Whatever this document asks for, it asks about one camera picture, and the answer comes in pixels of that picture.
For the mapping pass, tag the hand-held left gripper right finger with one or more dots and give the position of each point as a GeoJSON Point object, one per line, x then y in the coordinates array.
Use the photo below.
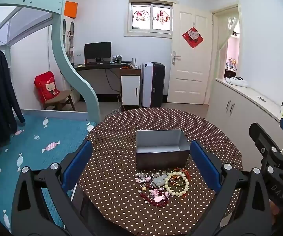
{"type": "Point", "coordinates": [205, 167]}

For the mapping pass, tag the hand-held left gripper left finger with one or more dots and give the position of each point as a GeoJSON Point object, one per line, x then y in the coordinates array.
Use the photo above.
{"type": "Point", "coordinates": [78, 162]}

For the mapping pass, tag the grey metal tin box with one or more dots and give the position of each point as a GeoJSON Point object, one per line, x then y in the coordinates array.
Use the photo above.
{"type": "Point", "coordinates": [161, 159]}

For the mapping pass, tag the pale jade pendant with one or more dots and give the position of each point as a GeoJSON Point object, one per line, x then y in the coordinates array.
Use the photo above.
{"type": "Point", "coordinates": [159, 180]}

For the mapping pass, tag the white sideboard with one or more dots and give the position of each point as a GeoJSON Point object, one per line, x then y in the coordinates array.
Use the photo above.
{"type": "Point", "coordinates": [242, 108]}

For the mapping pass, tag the bunch of keys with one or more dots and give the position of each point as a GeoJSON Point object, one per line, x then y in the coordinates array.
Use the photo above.
{"type": "Point", "coordinates": [261, 98]}

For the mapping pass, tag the round polka-dot table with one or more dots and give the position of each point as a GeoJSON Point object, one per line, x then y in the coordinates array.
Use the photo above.
{"type": "Point", "coordinates": [119, 152]}

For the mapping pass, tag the blue candy print mattress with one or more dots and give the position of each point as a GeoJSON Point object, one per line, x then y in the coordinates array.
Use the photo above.
{"type": "Point", "coordinates": [45, 132]}

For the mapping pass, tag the white bag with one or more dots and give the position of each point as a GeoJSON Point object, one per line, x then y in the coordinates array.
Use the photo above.
{"type": "Point", "coordinates": [236, 81]}

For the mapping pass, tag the wooden chair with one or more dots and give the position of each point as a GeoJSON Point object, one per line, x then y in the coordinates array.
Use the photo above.
{"type": "Point", "coordinates": [57, 98]}

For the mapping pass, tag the red cartoon bag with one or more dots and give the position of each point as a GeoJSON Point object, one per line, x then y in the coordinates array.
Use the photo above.
{"type": "Point", "coordinates": [46, 86]}

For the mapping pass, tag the white doorway curtain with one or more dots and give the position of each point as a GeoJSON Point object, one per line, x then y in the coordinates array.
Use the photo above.
{"type": "Point", "coordinates": [224, 54]}

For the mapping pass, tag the white panel door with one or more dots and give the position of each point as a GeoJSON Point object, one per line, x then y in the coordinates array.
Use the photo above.
{"type": "Point", "coordinates": [190, 78]}

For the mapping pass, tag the small white cabinet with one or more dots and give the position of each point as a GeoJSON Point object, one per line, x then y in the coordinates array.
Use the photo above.
{"type": "Point", "coordinates": [130, 88]}

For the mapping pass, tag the black suitcase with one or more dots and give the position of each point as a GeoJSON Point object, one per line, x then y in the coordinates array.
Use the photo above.
{"type": "Point", "coordinates": [158, 83]}

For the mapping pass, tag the dark corner desk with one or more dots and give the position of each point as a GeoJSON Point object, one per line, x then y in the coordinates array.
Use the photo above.
{"type": "Point", "coordinates": [94, 66]}

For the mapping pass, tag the white air purifier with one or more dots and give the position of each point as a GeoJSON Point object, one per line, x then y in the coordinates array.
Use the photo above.
{"type": "Point", "coordinates": [147, 86]}

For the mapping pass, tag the white router box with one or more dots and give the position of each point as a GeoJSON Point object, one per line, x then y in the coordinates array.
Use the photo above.
{"type": "Point", "coordinates": [80, 57]}

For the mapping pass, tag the black computer monitor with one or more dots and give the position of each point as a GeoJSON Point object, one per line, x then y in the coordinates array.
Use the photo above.
{"type": "Point", "coordinates": [97, 50]}

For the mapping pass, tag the red door decoration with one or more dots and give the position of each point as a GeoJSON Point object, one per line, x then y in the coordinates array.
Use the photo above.
{"type": "Point", "coordinates": [192, 38]}

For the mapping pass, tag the white glass door cabinet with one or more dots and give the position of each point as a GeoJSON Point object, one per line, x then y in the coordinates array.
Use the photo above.
{"type": "Point", "coordinates": [69, 29]}

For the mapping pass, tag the window with red stickers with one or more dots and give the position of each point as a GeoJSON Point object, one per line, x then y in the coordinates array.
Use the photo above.
{"type": "Point", "coordinates": [142, 25]}

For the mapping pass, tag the orange box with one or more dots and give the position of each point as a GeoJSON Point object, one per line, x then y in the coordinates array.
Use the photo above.
{"type": "Point", "coordinates": [70, 9]}

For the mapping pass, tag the teal bunk bed frame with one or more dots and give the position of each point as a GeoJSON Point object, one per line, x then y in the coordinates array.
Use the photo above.
{"type": "Point", "coordinates": [67, 54]}

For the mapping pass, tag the small picture frame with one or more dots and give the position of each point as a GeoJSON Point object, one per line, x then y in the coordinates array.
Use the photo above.
{"type": "Point", "coordinates": [117, 58]}

